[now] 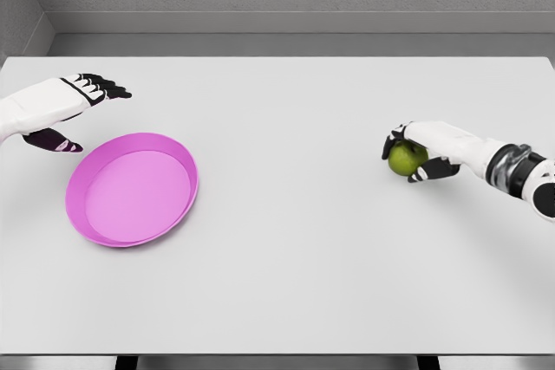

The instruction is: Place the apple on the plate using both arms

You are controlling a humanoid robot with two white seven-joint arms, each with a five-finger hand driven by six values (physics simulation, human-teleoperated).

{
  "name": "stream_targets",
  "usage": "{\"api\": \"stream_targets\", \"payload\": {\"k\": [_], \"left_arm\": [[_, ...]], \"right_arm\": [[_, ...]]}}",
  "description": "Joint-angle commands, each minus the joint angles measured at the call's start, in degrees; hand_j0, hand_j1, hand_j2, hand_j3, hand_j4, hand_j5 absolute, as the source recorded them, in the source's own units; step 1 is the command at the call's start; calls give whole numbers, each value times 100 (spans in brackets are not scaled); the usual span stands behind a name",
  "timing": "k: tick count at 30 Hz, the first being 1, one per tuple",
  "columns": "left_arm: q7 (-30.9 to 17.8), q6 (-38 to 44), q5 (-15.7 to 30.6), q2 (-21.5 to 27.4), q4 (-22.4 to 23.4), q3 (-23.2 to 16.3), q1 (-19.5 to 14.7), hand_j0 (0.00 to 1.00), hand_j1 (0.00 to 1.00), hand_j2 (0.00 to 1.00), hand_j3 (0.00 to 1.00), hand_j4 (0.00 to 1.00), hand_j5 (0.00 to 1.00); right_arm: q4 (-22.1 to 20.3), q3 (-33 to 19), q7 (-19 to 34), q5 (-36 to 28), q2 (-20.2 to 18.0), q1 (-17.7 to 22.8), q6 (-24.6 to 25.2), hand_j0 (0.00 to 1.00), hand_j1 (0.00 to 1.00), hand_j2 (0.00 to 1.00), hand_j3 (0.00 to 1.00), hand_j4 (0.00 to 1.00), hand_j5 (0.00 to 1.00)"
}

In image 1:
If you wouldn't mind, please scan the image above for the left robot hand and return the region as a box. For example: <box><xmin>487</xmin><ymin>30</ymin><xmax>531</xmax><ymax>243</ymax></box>
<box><xmin>13</xmin><ymin>72</ymin><xmax>134</xmax><ymax>155</ymax></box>

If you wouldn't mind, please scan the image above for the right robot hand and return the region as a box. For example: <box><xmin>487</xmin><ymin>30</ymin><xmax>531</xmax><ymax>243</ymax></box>
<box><xmin>381</xmin><ymin>120</ymin><xmax>472</xmax><ymax>184</ymax></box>

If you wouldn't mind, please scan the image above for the green apple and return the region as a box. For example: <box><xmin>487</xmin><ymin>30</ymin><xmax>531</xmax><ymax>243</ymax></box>
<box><xmin>388</xmin><ymin>140</ymin><xmax>430</xmax><ymax>177</ymax></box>

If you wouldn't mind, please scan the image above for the pink round plate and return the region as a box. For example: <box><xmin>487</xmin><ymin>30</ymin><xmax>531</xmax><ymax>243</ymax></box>
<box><xmin>65</xmin><ymin>132</ymin><xmax>200</xmax><ymax>250</ymax></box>

